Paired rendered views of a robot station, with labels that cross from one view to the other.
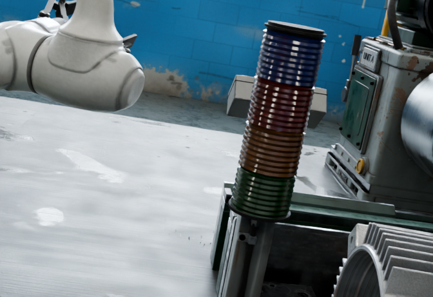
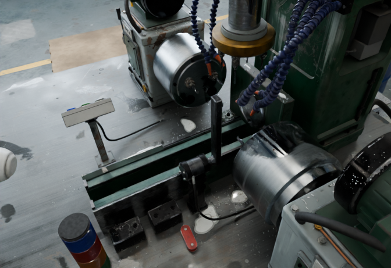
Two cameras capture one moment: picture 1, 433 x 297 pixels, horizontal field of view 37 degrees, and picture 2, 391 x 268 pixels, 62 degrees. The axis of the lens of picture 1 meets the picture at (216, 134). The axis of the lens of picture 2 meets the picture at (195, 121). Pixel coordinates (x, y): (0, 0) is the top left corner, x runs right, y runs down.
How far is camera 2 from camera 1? 61 cm
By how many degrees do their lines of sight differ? 33
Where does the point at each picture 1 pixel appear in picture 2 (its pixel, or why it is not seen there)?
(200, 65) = not seen: outside the picture
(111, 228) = (40, 203)
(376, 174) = (153, 93)
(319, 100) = (109, 106)
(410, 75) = (150, 46)
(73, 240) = (25, 226)
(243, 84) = (67, 117)
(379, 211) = (156, 151)
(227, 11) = not seen: outside the picture
